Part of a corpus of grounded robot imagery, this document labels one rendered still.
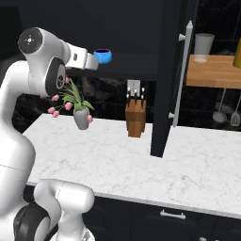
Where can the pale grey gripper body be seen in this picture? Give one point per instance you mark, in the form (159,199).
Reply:
(91,61)

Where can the grey hanging ladle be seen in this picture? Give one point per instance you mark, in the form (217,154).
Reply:
(219,116)

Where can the yellow bottle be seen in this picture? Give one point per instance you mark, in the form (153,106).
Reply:
(237,55)

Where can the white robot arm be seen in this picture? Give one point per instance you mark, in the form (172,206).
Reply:
(15,150)

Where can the white wall socket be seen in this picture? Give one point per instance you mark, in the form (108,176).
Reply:
(133,84)

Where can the pink tulips in grey vase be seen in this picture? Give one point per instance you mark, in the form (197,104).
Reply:
(81,117)

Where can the black upper cabinet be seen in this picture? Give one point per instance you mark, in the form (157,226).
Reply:
(125,28)

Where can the black drawer front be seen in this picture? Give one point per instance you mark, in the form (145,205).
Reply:
(147,224)

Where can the wooden knife block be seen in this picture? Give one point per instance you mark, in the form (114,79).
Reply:
(135,120)

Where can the wooden cabinet shelf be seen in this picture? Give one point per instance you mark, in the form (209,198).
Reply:
(213,72)

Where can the grey hanging spatula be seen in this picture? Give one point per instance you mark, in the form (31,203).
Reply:
(235,118)

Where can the black lower cupboard door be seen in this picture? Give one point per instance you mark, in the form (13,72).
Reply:
(109,219)

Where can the clear drinking glass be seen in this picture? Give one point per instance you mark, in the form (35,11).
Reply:
(203,45)

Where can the black cabinet door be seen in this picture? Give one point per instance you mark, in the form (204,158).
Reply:
(164,78)

